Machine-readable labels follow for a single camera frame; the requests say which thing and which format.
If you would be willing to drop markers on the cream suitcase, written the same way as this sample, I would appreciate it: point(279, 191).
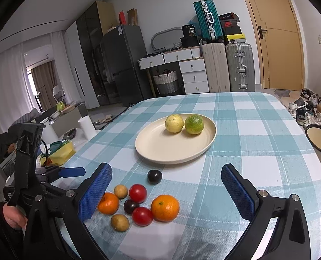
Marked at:
point(216, 67)

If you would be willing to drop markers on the large orange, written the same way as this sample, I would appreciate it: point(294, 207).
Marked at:
point(165, 208)

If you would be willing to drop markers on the brown curtain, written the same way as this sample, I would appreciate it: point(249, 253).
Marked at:
point(45, 84)

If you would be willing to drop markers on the white paper towel roll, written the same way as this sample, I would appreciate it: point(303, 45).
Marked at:
point(86, 127)

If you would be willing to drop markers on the red tomato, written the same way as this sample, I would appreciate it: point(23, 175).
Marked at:
point(138, 193)
point(142, 216)

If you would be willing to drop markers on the yellow round fruit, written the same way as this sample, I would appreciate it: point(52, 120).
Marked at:
point(174, 123)

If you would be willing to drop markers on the dark plum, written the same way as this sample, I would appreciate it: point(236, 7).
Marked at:
point(130, 207)
point(154, 176)

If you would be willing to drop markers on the yellow and black shoe box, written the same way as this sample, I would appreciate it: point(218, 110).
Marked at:
point(235, 38)

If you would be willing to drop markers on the green round fruit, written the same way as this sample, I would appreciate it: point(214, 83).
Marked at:
point(194, 124)

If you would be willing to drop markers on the white wardrobe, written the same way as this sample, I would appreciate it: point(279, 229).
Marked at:
point(75, 67)

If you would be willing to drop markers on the black glass cabinet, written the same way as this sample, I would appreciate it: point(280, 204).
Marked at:
point(91, 59)

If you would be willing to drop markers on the white sheer curtain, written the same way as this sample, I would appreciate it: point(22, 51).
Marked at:
point(6, 86)

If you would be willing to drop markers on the brown cardboard box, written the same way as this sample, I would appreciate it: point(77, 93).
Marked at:
point(132, 17)

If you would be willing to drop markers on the small mandarin orange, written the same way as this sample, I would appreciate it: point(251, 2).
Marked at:
point(109, 203)

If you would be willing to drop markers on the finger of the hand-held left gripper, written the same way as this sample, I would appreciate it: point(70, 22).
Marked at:
point(73, 172)
point(50, 181)

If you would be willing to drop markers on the pair of beige slippers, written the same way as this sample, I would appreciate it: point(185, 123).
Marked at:
point(103, 119)

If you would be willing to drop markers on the teal checked tablecloth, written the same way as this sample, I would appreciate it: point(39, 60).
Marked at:
point(258, 146)

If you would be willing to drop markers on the cream round plate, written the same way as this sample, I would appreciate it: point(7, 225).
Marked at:
point(160, 149)

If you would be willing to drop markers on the cream enamel basin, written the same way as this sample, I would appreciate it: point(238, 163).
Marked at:
point(319, 140)

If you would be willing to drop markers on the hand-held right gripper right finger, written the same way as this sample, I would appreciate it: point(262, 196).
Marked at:
point(237, 192)

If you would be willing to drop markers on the black hat box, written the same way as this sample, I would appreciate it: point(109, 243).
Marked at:
point(189, 42)

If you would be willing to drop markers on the brown kiwi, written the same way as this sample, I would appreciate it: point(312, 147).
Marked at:
point(120, 222)
point(120, 191)

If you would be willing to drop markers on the yellow wooden door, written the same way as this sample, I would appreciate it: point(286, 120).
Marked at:
point(279, 59)

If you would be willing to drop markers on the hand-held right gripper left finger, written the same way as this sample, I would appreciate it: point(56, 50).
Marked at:
point(95, 192)

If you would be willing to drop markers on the grey floor cloth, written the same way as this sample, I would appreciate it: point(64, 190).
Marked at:
point(282, 93)

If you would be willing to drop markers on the grey suitcase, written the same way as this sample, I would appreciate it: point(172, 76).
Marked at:
point(240, 67)

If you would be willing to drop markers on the teal suitcase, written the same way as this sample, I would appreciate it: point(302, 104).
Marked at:
point(207, 21)

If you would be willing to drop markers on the wicker basket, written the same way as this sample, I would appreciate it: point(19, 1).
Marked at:
point(165, 82)

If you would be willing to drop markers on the grey refrigerator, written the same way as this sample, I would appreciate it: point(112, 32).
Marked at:
point(125, 65)

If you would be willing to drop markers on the person's left hand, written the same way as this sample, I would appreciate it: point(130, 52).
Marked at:
point(12, 218)

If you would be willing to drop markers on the grey metal frame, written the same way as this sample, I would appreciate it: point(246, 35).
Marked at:
point(160, 32)

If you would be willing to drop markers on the yellow plastic bag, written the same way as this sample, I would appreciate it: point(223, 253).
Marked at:
point(62, 153)

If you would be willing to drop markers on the pile of shoes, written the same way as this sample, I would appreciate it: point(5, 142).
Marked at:
point(306, 111)

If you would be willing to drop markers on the red and black shoe box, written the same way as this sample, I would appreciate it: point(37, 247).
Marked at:
point(230, 24)

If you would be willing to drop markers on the white desk with drawers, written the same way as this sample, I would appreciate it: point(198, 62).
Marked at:
point(194, 71)

